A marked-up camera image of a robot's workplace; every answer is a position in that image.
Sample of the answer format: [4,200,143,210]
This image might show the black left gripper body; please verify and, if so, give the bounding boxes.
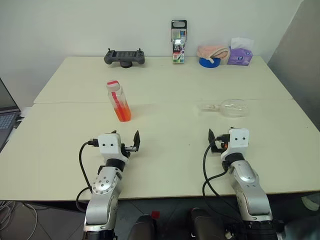
[120,143,139,158]

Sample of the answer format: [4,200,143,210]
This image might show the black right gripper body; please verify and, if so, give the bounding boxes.
[210,133,230,154]

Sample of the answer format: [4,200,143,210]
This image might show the clear wine glass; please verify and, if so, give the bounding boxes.
[194,98,250,119]

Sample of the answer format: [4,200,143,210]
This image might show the bottle with orange liquid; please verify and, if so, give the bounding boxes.
[105,79,133,123]

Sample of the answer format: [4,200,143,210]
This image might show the blue tape roll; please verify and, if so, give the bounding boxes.
[198,56,221,69]

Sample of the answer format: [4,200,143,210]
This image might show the purple tissue pack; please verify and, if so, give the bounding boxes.
[226,37,255,67]

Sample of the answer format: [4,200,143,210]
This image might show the grey handheld controller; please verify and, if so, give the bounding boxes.
[103,47,147,69]

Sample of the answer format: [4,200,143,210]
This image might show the pink towel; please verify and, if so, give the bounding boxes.
[196,44,231,64]

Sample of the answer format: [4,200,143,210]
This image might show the dark rounded shape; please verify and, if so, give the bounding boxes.
[129,214,159,240]
[187,206,227,240]

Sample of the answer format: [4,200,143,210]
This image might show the marker pen pack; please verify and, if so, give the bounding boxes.
[171,19,188,65]

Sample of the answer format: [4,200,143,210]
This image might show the grey laptop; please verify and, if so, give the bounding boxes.
[0,76,23,152]

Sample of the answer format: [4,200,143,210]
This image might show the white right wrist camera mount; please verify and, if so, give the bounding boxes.
[220,127,250,161]

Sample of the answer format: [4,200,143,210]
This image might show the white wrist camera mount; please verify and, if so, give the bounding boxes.
[97,133,129,161]
[220,127,250,161]

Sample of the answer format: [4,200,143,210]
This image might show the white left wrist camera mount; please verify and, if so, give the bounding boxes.
[97,133,129,161]

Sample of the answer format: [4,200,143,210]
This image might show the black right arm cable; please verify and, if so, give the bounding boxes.
[201,144,241,198]

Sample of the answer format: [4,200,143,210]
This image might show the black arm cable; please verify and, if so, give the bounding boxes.
[75,138,101,214]
[201,144,241,198]

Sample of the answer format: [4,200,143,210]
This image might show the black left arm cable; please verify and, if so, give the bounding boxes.
[75,138,101,214]

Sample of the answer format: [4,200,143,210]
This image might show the grey wall panel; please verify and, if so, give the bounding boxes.
[266,0,320,135]

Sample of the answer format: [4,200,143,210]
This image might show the white loose cables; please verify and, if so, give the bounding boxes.
[0,199,39,235]

